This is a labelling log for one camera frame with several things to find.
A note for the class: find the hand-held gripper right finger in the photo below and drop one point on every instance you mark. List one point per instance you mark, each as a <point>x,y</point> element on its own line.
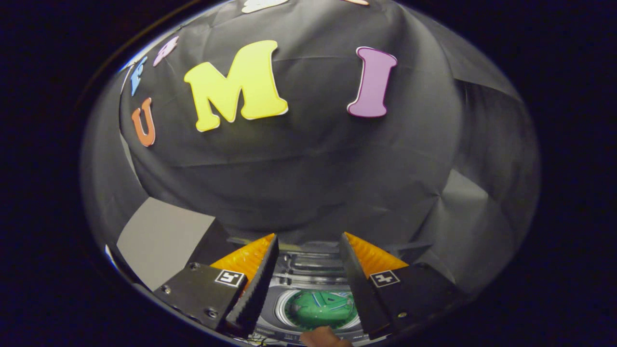
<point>359,289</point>

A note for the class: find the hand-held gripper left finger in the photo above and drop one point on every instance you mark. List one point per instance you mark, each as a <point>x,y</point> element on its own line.
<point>255,299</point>

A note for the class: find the dark grey washing machine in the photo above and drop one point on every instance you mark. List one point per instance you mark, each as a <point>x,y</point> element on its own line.
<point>277,313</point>

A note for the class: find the green polo shirt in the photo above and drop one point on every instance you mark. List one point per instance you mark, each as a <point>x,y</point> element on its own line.
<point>313,308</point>

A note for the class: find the dark washing machine lid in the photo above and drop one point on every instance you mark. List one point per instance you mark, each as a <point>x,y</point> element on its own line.
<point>308,265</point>

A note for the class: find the grey white cabinet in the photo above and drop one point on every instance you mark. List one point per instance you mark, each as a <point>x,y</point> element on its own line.
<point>164,241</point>

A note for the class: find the black backdrop cloth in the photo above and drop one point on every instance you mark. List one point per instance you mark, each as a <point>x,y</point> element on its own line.
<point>313,168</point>

